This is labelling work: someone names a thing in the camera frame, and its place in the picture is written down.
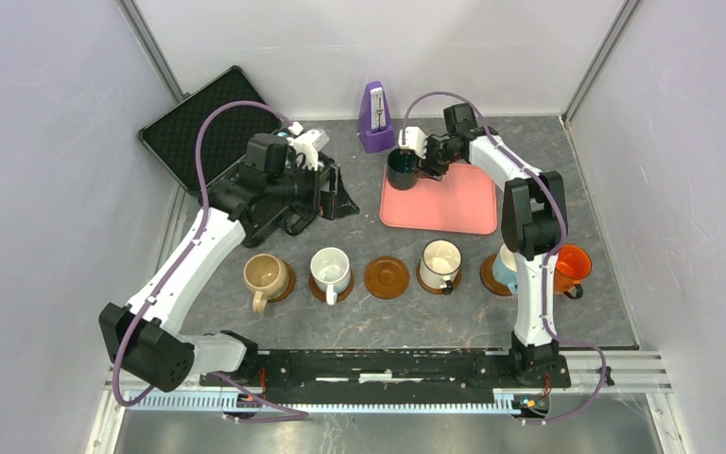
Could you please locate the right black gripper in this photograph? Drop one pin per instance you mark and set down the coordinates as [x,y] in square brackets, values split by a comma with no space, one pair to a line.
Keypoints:
[430,170]

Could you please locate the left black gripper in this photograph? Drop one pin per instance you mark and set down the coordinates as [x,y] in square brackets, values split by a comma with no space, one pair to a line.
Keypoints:
[332,204]

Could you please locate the dark green mug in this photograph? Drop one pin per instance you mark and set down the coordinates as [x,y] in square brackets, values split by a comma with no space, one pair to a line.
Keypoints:
[401,169]

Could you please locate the pink tray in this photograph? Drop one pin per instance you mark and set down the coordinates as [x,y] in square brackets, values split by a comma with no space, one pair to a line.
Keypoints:
[464,201]

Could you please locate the wooden coaster one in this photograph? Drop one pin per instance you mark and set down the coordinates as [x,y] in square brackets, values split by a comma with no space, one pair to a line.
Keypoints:
[290,284]

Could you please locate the wooden coaster two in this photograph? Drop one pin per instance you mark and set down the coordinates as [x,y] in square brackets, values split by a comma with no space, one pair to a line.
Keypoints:
[386,277]

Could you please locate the wooden coaster three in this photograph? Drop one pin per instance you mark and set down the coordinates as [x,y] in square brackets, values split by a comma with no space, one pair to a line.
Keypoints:
[319,294]

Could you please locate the beige ceramic mug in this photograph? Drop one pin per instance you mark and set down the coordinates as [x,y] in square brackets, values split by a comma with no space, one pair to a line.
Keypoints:
[267,277]

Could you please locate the white mug black rim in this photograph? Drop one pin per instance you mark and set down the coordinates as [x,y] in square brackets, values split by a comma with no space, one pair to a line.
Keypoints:
[440,263]

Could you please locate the wooden coaster five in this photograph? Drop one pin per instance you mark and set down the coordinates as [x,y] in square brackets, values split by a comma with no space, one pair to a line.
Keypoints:
[487,279]

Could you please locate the wooden coaster four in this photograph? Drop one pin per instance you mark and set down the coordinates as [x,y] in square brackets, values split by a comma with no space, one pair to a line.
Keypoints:
[439,291]

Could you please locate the light blue mug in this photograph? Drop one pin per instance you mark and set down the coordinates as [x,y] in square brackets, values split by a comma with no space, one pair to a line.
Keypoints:
[504,271]

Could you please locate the orange mug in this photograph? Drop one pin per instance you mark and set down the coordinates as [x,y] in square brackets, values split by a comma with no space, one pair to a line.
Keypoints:
[572,267]

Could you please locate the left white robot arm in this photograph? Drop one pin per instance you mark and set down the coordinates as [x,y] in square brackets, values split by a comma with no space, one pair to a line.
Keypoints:
[143,337]

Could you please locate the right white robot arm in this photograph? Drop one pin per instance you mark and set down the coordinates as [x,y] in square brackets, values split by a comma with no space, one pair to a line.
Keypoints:
[534,225]

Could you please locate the purple metronome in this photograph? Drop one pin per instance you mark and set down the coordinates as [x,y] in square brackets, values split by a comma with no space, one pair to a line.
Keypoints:
[374,124]

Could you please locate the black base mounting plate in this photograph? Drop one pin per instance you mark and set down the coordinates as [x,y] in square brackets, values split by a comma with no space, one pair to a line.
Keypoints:
[393,376]

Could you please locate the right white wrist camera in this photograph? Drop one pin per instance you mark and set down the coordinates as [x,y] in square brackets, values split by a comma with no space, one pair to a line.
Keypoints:
[413,139]

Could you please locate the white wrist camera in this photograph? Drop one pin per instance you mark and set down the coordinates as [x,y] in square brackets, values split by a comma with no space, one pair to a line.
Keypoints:
[307,145]
[413,139]

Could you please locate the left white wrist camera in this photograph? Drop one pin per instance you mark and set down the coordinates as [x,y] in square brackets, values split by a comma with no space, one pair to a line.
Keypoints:
[307,145]

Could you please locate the aluminium frame rail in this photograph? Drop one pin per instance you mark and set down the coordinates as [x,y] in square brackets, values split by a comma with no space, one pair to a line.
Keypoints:
[613,372]

